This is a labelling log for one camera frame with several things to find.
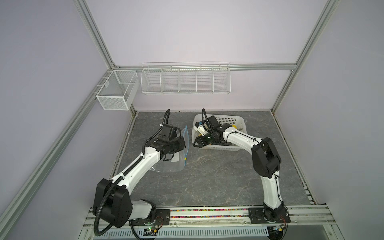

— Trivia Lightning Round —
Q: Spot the clear zip top bag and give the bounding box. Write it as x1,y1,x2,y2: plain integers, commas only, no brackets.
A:
150,128,189,173

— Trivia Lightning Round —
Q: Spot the white plastic basket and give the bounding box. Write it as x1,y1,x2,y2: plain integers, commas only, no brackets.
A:
191,113,248,152

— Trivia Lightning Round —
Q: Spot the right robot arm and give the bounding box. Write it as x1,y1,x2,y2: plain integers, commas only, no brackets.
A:
193,109,291,224

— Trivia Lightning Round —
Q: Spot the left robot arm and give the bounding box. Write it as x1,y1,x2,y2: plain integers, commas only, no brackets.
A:
93,110,186,236

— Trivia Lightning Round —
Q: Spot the white vent grille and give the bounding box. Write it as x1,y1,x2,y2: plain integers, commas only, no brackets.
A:
92,226,270,240

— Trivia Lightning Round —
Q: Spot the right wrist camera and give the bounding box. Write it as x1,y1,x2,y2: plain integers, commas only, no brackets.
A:
193,121,209,136

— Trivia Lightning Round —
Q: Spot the white wire wall rack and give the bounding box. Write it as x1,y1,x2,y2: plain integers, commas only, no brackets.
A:
141,62,232,95

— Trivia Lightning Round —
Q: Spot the white mesh wall box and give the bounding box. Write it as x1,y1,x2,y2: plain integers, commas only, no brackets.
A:
96,70,140,111

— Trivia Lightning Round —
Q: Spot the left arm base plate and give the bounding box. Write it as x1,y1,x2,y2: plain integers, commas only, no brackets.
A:
132,209,171,226

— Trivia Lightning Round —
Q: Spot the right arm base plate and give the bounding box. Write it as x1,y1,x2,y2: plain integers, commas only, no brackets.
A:
248,205,291,224

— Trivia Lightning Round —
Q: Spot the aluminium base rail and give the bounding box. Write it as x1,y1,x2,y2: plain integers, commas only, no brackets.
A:
82,204,337,230

